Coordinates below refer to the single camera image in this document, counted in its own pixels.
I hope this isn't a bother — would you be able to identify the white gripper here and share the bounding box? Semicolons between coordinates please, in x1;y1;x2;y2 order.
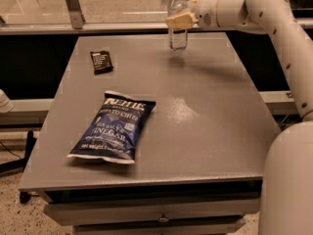
165;0;219;29

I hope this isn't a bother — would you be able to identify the clear plastic water bottle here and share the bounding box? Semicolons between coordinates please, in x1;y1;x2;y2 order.
167;0;188;51

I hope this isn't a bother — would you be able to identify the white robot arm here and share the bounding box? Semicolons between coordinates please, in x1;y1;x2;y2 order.
165;0;313;235

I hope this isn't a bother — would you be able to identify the black snack bar wrapper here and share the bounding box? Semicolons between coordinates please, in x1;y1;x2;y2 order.
91;51;113;75

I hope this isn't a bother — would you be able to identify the blue kettle chips bag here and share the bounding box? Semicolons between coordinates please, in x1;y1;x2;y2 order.
67;91;157;165

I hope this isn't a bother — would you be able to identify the grey drawer cabinet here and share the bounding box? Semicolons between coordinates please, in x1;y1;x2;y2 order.
20;33;279;235

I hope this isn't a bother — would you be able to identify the white object at left edge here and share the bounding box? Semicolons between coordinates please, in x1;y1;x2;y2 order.
0;89;14;114

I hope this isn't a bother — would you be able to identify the drawer lock knob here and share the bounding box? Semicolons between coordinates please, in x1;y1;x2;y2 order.
158;213;169;223

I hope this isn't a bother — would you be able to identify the black stand base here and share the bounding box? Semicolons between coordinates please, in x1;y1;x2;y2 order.
0;129;38;205

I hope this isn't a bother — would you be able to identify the left metal railing post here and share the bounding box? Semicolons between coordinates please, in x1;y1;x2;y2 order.
65;0;85;29

